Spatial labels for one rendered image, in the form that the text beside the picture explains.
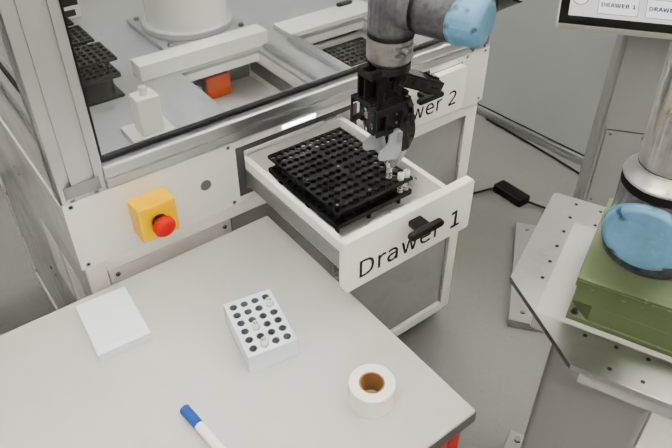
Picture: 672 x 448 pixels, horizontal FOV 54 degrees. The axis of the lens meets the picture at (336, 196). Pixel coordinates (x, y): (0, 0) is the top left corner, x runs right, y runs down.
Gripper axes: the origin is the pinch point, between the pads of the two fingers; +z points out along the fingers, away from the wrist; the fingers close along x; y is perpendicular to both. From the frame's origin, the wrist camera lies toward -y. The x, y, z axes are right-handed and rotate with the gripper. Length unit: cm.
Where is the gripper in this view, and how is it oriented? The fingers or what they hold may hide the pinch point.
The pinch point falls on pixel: (392, 157)
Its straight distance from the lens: 120.3
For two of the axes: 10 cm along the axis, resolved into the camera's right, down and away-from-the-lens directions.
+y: -8.0, 3.7, -4.8
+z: 0.0, 7.9, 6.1
